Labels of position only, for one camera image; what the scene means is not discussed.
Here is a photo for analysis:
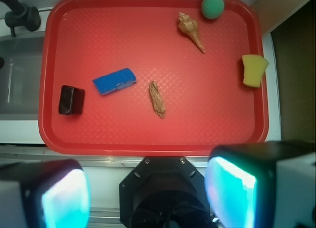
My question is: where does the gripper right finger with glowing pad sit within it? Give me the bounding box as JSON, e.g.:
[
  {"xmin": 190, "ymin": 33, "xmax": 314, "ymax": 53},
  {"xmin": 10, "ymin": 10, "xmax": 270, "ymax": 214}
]
[{"xmin": 205, "ymin": 141, "xmax": 316, "ymax": 228}]

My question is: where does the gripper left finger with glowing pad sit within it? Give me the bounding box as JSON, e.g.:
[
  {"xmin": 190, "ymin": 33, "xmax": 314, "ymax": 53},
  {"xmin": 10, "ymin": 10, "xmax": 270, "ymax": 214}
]
[{"xmin": 0, "ymin": 159, "xmax": 91, "ymax": 228}]

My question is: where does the black box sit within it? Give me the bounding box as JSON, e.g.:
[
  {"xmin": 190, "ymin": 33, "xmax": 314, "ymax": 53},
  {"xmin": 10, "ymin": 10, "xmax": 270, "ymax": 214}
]
[{"xmin": 58, "ymin": 85, "xmax": 85, "ymax": 115}]

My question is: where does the yellow sponge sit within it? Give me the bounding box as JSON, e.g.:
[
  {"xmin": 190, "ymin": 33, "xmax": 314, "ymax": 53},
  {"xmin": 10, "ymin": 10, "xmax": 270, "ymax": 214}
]
[{"xmin": 242, "ymin": 54, "xmax": 269, "ymax": 88}]

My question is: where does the grey sink basin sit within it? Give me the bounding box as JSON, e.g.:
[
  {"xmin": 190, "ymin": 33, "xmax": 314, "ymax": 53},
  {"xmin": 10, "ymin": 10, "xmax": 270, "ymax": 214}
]
[{"xmin": 0, "ymin": 35, "xmax": 44, "ymax": 120}]

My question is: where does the blue sponge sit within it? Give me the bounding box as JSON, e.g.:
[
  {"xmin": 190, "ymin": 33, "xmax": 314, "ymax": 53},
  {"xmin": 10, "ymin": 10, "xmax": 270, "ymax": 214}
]
[{"xmin": 92, "ymin": 68, "xmax": 137, "ymax": 95}]

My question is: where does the red plastic tray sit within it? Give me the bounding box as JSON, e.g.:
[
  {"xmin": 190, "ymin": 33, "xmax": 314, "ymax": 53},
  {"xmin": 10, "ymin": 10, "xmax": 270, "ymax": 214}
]
[{"xmin": 39, "ymin": 0, "xmax": 268, "ymax": 156}]

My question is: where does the brown wood piece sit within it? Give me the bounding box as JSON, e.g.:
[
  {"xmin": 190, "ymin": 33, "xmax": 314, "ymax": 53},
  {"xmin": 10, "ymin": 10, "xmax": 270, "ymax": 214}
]
[{"xmin": 149, "ymin": 81, "xmax": 166, "ymax": 119}]

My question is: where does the tan spiral seashell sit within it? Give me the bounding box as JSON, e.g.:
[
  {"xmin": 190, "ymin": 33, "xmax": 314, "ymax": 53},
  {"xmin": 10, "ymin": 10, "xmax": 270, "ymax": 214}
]
[{"xmin": 178, "ymin": 12, "xmax": 206, "ymax": 54}]

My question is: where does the brown cardboard panel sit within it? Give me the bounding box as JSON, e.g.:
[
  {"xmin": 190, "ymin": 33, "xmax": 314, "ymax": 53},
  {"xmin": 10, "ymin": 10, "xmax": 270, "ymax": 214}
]
[{"xmin": 251, "ymin": 0, "xmax": 310, "ymax": 35}]

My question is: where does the dark grey faucet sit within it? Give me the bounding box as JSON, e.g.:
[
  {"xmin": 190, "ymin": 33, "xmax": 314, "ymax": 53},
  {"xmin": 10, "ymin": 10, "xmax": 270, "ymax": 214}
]
[{"xmin": 0, "ymin": 0, "xmax": 41, "ymax": 37}]

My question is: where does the green textured ball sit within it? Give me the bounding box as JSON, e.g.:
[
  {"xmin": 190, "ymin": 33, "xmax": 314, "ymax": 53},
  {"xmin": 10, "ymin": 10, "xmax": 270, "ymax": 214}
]
[{"xmin": 201, "ymin": 0, "xmax": 225, "ymax": 19}]

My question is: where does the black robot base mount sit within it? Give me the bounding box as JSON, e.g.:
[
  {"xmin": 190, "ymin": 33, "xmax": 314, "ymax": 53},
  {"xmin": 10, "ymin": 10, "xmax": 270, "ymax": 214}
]
[{"xmin": 119, "ymin": 157, "xmax": 219, "ymax": 228}]

